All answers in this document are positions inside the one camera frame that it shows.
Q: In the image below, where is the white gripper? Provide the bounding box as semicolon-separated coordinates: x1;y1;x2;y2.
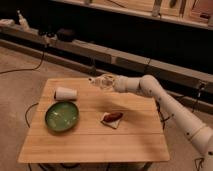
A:
98;74;117;91

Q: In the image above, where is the white plastic bottle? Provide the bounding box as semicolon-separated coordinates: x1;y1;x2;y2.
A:
89;77;110;87

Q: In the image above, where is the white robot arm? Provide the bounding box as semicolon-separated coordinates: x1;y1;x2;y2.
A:
95;74;213;160

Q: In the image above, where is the white spray bottle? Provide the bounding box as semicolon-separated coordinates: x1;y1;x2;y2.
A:
17;11;30;31

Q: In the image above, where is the brown sausage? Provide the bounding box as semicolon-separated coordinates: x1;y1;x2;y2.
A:
104;113;123;122

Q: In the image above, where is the white napkin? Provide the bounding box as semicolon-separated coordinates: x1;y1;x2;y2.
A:
101;112;123;129

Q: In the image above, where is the white paper cup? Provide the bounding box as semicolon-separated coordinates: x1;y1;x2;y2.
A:
54;87;78;100

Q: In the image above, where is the wooden table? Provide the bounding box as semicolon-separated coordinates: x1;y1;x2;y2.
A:
18;78;170;163

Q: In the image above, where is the green plate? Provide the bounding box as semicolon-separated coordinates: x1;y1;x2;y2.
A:
45;101;79;132

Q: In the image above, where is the black device on ledge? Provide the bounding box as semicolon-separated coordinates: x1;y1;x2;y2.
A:
56;28;76;42

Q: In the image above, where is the black cable left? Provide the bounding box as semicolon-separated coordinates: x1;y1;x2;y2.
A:
0;44;47;76

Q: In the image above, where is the black cable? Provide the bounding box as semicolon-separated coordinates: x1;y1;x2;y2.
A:
0;44;47;76
189;87;213;171

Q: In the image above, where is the black cable right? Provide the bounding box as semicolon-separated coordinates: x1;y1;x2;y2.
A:
189;87;213;171

